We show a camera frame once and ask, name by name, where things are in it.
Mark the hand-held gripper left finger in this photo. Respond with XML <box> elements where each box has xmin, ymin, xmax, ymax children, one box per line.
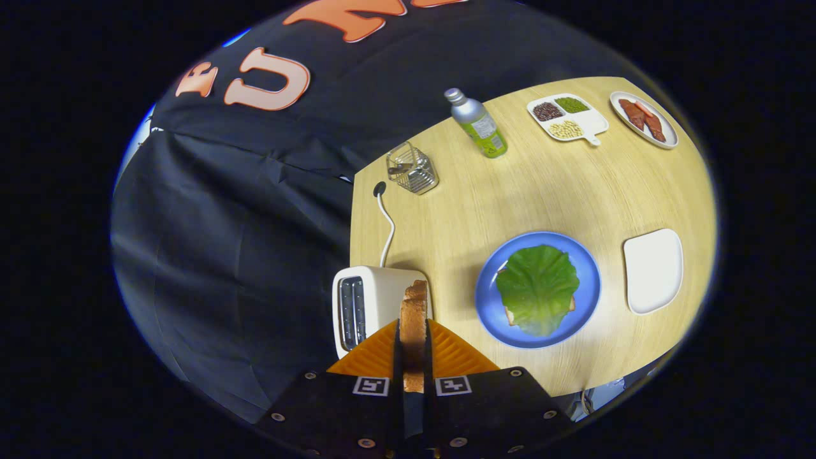
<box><xmin>255</xmin><ymin>319</ymin><xmax>405</xmax><ymax>459</ymax></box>

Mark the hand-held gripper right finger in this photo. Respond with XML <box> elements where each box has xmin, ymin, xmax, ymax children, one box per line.
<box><xmin>424</xmin><ymin>319</ymin><xmax>578</xmax><ymax>459</ymax></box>

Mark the toasted bread slice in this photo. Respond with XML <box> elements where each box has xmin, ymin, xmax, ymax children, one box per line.
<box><xmin>400</xmin><ymin>280</ymin><xmax>429</xmax><ymax>393</ymax></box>

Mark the green lettuce leaf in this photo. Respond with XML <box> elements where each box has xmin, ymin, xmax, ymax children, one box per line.
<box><xmin>496</xmin><ymin>245</ymin><xmax>581</xmax><ymax>337</ymax></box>

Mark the white bread slice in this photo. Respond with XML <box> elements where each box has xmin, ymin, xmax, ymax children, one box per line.
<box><xmin>502</xmin><ymin>268</ymin><xmax>577</xmax><ymax>327</ymax></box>

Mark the white toaster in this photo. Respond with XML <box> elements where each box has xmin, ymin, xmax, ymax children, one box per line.
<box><xmin>331</xmin><ymin>266</ymin><xmax>434</xmax><ymax>360</ymax></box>

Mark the blue round plate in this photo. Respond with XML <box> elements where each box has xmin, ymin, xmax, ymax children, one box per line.
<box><xmin>474</xmin><ymin>231</ymin><xmax>602</xmax><ymax>349</ymax></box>

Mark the white square plate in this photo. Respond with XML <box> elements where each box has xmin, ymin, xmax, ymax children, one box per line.
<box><xmin>623</xmin><ymin>228</ymin><xmax>684</xmax><ymax>316</ymax></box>

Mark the silver green metal bottle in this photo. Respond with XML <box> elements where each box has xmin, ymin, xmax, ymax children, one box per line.
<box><xmin>444</xmin><ymin>88</ymin><xmax>509</xmax><ymax>159</ymax></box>

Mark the white divided dish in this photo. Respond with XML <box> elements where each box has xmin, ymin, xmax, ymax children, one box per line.
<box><xmin>527</xmin><ymin>94</ymin><xmax>609</xmax><ymax>147</ymax></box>

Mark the white oval plate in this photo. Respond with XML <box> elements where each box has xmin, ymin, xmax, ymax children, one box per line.
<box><xmin>609</xmin><ymin>91</ymin><xmax>680</xmax><ymax>150</ymax></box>

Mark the white toaster cable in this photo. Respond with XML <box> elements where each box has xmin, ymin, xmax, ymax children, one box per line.
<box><xmin>376</xmin><ymin>191</ymin><xmax>397</xmax><ymax>268</ymax></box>

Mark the wire mesh basket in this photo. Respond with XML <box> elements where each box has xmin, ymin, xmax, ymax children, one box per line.
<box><xmin>386</xmin><ymin>142</ymin><xmax>440</xmax><ymax>195</ymax></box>

